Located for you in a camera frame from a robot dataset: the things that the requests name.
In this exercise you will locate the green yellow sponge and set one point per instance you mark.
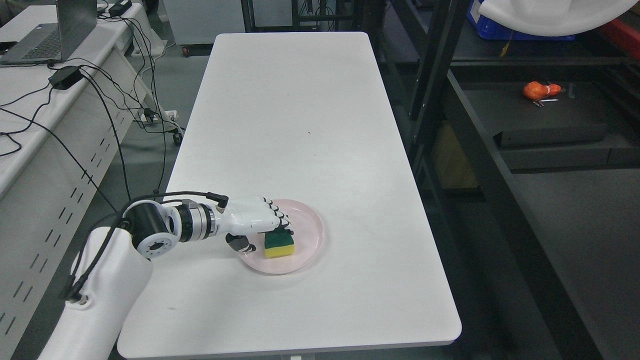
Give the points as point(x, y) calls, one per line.
point(278, 243)

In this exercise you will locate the pink round plate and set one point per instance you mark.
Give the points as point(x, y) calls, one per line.
point(308, 238)

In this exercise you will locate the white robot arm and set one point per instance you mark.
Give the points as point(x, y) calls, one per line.
point(114, 266)

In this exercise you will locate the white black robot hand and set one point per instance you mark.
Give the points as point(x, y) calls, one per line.
point(248, 216)

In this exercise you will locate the black metal shelf rack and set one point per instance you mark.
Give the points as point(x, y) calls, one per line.
point(535, 203)

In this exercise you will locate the black power adapter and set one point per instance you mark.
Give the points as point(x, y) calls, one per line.
point(64, 78)
point(117, 9)

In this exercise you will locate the white side desk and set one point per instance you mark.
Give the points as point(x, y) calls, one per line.
point(56, 146)

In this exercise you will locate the orange gourd toy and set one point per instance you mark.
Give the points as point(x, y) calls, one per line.
point(536, 91)

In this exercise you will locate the grey laptop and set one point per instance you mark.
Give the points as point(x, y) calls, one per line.
point(76, 19)

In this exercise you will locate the white power strip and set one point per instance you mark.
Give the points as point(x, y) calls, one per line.
point(148, 117)

